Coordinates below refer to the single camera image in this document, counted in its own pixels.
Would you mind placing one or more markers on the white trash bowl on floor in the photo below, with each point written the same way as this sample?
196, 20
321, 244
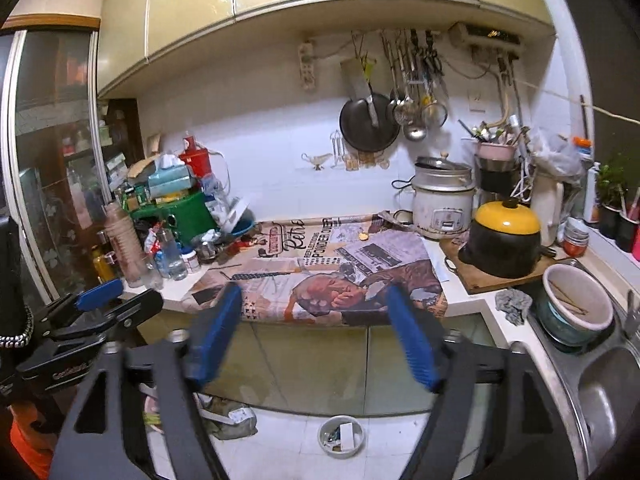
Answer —
341, 437

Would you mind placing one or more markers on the newspaper sheet on counter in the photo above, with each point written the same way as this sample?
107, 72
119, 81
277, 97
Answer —
345, 290

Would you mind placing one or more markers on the glass door cabinet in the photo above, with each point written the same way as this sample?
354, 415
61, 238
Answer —
50, 169

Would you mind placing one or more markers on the upper kitchen cabinets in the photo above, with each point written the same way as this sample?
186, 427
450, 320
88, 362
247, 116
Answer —
142, 42

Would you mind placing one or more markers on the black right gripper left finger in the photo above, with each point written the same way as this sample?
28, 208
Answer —
104, 435

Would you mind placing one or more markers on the pink utensil holder bowl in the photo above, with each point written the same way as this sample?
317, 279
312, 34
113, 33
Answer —
495, 151

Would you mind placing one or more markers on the red plastic jug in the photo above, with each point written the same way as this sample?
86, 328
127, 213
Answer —
196, 157

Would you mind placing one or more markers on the white rice cooker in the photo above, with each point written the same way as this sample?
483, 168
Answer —
443, 193

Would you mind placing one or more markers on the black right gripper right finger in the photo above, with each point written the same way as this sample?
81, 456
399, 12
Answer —
523, 435

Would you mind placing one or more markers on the black pot yellow lid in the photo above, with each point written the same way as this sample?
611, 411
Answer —
504, 240

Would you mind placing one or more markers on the black hanging frying pan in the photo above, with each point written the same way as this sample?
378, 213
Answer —
357, 127

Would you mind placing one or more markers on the blue plastic basin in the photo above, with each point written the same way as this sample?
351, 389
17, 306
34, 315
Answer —
244, 225

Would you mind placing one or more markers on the white bucket in sink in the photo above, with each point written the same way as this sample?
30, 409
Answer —
574, 308

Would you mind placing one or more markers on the steel sink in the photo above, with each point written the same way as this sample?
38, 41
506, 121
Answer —
600, 380

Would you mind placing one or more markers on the hanging metal ladle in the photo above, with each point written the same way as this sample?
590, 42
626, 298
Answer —
415, 130

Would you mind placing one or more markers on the green plastic box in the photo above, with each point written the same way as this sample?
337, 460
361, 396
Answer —
186, 218

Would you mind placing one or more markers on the retro printed table mat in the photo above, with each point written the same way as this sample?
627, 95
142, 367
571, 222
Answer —
315, 237

